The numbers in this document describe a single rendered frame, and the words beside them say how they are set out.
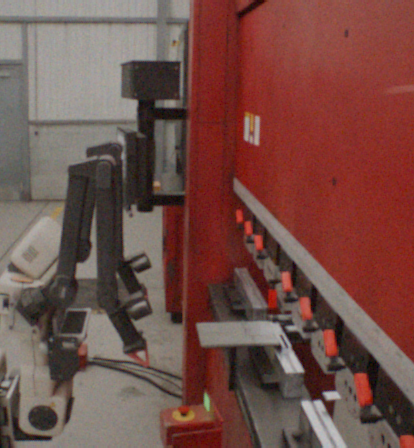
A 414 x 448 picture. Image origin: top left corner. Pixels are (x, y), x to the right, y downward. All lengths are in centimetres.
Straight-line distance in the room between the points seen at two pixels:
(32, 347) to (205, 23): 160
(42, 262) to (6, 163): 747
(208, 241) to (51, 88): 657
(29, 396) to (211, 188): 131
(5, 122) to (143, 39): 252
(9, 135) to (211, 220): 671
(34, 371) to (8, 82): 746
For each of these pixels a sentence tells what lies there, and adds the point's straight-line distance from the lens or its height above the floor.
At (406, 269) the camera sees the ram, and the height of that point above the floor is 154.
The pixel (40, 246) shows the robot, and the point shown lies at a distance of 176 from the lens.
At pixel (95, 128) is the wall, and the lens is 893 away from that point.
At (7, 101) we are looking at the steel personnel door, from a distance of 912.
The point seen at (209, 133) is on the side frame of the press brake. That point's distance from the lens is 264.
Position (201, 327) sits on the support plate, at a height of 100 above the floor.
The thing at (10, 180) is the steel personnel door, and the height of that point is 34.
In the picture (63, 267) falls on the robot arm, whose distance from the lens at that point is 162.
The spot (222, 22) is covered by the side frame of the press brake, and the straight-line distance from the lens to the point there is 265.
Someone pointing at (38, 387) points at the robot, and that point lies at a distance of 196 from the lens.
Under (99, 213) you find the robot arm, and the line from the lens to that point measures 157.
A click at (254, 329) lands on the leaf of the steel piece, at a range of 199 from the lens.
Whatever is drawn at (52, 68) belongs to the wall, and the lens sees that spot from 901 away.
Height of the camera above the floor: 182
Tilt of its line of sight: 14 degrees down
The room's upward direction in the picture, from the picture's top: 2 degrees clockwise
